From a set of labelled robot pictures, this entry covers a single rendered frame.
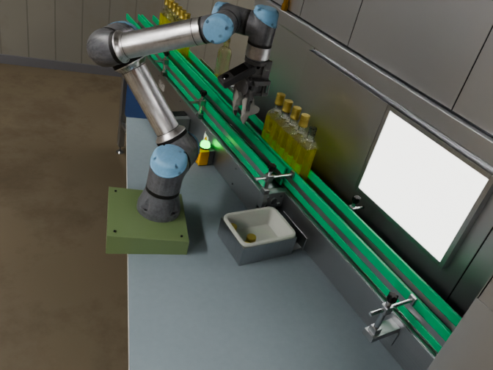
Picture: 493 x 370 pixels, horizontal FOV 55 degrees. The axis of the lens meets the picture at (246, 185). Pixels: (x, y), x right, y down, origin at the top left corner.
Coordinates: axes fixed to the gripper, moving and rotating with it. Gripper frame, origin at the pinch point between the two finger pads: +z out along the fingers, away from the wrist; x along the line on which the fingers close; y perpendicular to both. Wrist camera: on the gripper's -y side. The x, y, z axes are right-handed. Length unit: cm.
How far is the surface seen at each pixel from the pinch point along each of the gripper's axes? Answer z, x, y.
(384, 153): 1, -28, 42
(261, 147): 23.1, 14.2, 23.7
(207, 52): 84, 273, 130
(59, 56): 106, 311, 4
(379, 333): 32, -71, 16
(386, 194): 13, -36, 42
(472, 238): 6, -67, 45
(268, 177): 21.6, -7.1, 13.7
